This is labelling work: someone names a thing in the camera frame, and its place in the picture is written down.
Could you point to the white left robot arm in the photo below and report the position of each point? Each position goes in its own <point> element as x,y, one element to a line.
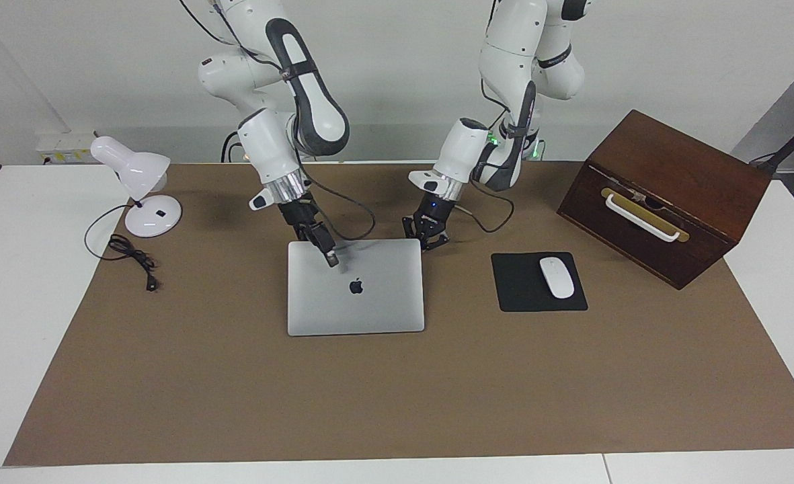
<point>511,74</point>

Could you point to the black mouse pad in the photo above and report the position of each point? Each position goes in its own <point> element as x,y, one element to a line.
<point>524,289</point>

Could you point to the brown table mat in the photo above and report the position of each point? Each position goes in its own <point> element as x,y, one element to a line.
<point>396,390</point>

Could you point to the dark wooden box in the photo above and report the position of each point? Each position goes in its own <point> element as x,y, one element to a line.
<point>679,161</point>

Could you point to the white wall power strip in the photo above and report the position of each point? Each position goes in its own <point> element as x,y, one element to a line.
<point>67,149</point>

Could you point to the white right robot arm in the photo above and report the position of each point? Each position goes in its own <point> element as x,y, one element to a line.
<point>269,94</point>

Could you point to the white computer mouse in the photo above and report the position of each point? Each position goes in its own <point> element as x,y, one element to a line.
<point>557,277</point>

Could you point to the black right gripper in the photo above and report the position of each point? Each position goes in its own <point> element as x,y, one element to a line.
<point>300,214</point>

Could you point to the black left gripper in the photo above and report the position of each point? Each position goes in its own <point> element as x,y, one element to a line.
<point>432,208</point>

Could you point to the silver apple laptop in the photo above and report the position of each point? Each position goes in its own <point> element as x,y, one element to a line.
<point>370,302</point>

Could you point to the white desk lamp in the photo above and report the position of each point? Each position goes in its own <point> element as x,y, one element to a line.
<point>138,168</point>

